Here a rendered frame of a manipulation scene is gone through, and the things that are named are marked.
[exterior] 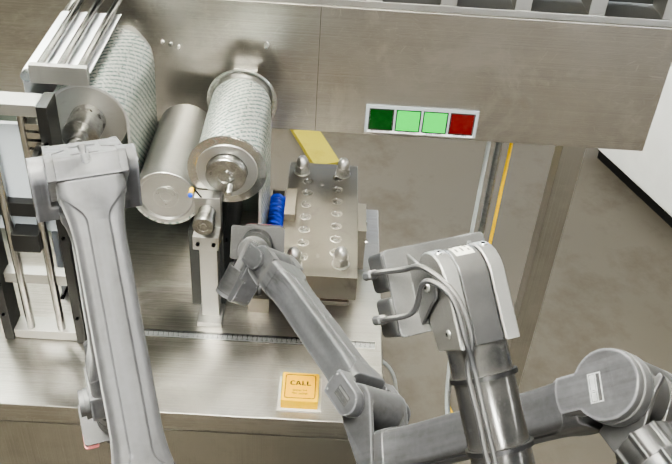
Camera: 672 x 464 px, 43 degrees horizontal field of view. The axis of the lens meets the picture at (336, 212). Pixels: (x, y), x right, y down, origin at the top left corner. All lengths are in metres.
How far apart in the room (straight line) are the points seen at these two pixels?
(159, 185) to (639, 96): 1.04
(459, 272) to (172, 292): 1.28
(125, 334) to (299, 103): 1.16
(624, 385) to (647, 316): 2.47
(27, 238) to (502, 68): 1.02
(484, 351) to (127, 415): 0.34
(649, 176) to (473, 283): 3.22
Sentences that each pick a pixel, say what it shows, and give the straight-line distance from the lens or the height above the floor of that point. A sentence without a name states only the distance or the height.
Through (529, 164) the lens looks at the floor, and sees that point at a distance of 4.05.
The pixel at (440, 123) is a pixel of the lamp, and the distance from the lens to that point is 1.91.
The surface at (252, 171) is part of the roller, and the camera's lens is 1.59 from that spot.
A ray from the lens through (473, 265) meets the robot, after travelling 0.64.
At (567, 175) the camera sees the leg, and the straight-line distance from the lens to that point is 2.25.
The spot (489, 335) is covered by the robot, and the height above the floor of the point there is 1.71.
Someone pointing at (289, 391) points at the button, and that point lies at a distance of 1.63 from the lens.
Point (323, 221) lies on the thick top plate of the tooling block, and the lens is 1.83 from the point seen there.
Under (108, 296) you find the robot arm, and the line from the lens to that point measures 0.81.
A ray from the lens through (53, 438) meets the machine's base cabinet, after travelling 1.80.
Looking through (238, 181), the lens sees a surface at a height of 1.24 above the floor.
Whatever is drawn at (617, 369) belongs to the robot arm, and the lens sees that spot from 0.94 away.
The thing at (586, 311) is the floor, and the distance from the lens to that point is 3.32.
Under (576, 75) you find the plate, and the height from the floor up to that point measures 1.32.
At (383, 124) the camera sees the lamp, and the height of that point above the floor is 1.17.
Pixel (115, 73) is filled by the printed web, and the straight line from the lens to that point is 1.62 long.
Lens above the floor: 2.16
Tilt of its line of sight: 37 degrees down
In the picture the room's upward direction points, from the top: 4 degrees clockwise
